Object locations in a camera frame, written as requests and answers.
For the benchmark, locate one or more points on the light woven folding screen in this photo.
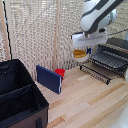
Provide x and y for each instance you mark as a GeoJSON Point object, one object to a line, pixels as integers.
{"type": "Point", "coordinates": [40, 30]}

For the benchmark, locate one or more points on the black dish drainer basket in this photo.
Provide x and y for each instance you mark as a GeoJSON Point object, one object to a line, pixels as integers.
{"type": "Point", "coordinates": [111, 60]}

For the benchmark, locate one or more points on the red cup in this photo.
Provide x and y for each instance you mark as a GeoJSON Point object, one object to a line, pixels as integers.
{"type": "Point", "coordinates": [60, 73]}

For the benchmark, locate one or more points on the black fabric storage box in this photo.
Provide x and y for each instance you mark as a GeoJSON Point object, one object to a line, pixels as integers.
{"type": "Point", "coordinates": [18, 96]}

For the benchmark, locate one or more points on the curved yellow food piece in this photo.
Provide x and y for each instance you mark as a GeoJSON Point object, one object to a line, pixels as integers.
{"type": "Point", "coordinates": [79, 53]}

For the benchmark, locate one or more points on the dark blue book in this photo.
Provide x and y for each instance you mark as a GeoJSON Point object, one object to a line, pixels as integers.
{"type": "Point", "coordinates": [48, 79]}

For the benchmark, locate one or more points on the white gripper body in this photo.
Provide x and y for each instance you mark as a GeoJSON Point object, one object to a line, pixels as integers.
{"type": "Point", "coordinates": [90, 40]}

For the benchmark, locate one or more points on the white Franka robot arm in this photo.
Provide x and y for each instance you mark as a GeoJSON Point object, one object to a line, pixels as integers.
{"type": "Point", "coordinates": [96, 15]}

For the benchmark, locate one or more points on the thin black pole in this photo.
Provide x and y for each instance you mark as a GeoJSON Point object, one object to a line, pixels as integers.
{"type": "Point", "coordinates": [7, 28]}

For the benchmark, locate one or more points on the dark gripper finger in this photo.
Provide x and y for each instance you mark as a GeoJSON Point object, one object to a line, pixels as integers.
{"type": "Point", "coordinates": [89, 51]}

